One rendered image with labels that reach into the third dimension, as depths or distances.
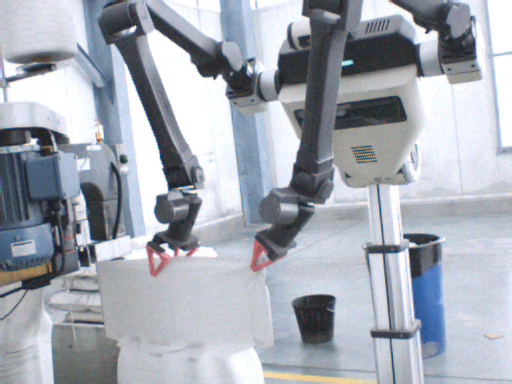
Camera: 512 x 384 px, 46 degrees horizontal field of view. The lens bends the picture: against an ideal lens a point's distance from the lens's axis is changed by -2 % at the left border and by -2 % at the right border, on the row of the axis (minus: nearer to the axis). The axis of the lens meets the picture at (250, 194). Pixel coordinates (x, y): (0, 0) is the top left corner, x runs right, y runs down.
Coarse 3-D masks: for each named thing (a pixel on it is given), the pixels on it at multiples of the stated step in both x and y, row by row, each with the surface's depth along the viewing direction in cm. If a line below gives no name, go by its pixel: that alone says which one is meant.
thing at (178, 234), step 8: (176, 224) 143; (184, 224) 143; (192, 224) 144; (160, 232) 145; (168, 232) 144; (176, 232) 143; (184, 232) 143; (168, 240) 142; (176, 240) 144; (184, 240) 144; (192, 240) 147
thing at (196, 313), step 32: (192, 256) 149; (128, 288) 152; (160, 288) 145; (192, 288) 142; (224, 288) 140; (256, 288) 138; (128, 320) 154; (160, 320) 146; (192, 320) 143; (224, 320) 141; (256, 320) 139; (128, 352) 152; (160, 352) 145; (192, 352) 143; (224, 352) 139
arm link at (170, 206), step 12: (192, 168) 141; (204, 180) 143; (168, 192) 136; (180, 192) 139; (156, 204) 136; (168, 204) 135; (180, 204) 137; (156, 216) 137; (168, 216) 135; (180, 216) 137
